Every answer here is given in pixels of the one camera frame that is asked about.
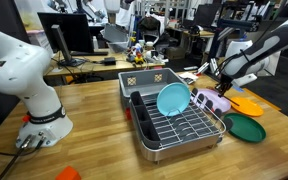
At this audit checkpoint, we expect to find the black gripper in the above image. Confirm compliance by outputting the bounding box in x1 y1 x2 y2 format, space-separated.
214 74 234 99

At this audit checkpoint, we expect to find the pink plate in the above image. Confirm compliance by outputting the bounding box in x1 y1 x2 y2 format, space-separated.
193 87 232 114

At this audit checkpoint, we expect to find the yellow plate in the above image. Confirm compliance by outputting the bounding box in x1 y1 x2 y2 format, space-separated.
229 96 265 118

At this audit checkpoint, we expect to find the green plate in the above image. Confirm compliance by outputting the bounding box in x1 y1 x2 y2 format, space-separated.
223 112 267 144

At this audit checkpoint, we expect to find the teal plate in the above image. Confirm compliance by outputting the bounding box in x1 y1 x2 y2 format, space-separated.
156 82 192 117

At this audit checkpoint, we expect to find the blue tape patch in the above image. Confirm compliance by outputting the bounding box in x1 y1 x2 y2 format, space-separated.
232 83 244 93

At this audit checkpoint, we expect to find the white paper box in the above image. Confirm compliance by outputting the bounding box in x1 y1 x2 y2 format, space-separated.
178 71 199 85

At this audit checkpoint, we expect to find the white headset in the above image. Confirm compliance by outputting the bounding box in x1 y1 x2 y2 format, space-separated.
149 49 169 64

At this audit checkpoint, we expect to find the gray plastic bin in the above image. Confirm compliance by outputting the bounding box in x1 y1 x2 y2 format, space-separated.
117 67 188 109

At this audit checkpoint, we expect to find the black office chair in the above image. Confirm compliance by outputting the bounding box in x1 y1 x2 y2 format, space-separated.
137 15 167 46

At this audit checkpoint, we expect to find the black power adapter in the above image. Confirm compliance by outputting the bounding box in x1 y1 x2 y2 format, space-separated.
103 57 117 66

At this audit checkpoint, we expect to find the gray tilted tray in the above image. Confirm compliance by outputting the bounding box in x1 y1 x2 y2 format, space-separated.
103 23 131 54

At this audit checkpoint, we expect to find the wooden background desk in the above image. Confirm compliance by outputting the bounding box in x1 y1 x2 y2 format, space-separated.
43 49 167 80

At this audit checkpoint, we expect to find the white bottle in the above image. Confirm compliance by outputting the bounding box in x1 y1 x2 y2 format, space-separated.
92 35 100 51

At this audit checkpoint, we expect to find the black keyboard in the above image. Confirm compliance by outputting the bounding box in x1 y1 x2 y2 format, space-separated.
69 50 109 57

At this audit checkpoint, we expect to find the black computer monitor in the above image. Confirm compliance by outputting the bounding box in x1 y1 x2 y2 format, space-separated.
37 12 95 68

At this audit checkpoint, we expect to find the small orange container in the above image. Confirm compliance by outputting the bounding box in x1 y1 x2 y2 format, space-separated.
54 165 82 180

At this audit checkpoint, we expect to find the steel wire dish rack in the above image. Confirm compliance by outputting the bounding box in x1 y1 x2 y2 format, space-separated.
129 87 234 164

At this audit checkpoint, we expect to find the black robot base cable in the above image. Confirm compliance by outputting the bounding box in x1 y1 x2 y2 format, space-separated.
0 135 35 158
0 134 47 180

